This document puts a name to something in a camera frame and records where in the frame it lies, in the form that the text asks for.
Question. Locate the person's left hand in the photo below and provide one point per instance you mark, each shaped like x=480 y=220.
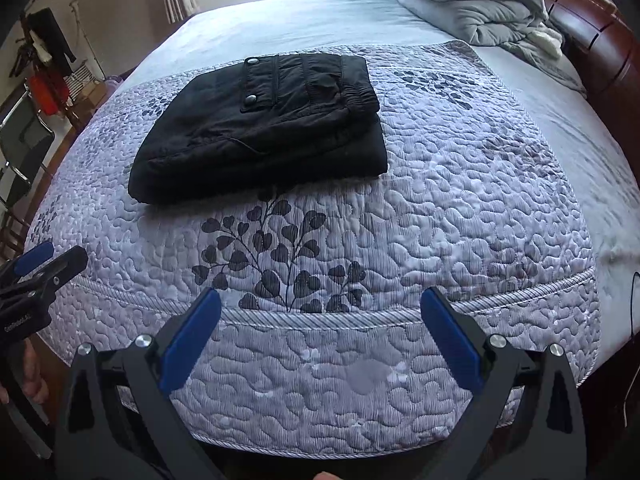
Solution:
x=35 y=375

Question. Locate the quilted leaf-print bedspread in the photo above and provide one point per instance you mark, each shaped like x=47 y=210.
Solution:
x=400 y=210

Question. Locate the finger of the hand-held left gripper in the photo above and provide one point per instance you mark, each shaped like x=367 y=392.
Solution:
x=35 y=257
x=62 y=270

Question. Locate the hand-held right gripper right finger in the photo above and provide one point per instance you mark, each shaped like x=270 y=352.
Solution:
x=450 y=330

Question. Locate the pale blue pillow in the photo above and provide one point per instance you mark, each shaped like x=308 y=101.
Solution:
x=430 y=7

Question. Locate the red hanging garment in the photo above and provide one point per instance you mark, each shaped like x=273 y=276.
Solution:
x=47 y=92

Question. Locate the white fuzzy cloth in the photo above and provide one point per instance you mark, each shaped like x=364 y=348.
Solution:
x=546 y=41

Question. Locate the black chair with chrome frame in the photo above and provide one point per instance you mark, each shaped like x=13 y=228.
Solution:
x=22 y=145

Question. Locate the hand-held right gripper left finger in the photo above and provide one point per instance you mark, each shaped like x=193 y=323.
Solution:
x=195 y=330

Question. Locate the black hanging garment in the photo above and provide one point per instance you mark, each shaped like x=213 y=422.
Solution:
x=50 y=40

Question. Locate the cardboard box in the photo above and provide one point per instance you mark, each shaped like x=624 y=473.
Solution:
x=90 y=95

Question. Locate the wooden headboard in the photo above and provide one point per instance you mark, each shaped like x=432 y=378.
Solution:
x=600 y=45

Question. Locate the black pants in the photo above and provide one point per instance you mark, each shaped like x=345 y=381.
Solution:
x=250 y=125

